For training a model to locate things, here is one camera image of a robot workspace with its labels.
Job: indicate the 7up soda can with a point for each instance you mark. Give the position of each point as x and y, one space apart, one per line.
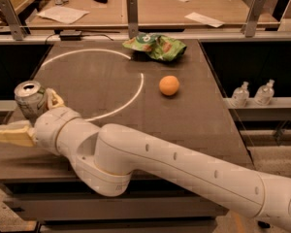
31 97

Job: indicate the green chip bag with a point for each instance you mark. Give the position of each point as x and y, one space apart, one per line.
157 46

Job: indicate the clear sanitizer bottle right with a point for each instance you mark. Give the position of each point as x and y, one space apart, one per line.
265 93

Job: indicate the metal bracket middle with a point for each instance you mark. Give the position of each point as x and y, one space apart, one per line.
132 18

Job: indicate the white paper sheet left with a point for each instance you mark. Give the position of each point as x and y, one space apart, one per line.
63 14

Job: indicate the white paper sheet right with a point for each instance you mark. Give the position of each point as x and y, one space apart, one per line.
205 20

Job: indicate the metal bracket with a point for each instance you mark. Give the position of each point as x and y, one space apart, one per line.
17 31
132 18
254 13

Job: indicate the clear sanitizer bottle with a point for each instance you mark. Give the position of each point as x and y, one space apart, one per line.
240 95
265 93

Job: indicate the metal bracket left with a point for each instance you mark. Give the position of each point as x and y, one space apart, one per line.
17 31

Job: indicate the orange fruit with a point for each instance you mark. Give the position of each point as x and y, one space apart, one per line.
169 85

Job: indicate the metal bracket right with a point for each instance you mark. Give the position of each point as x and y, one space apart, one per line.
254 13

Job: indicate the black power adapter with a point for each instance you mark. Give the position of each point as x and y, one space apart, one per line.
70 35

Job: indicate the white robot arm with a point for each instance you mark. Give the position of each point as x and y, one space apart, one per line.
105 157

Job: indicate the clear sanitizer bottle left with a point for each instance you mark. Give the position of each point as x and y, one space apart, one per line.
240 95

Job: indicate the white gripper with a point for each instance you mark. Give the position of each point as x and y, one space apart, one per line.
51 127

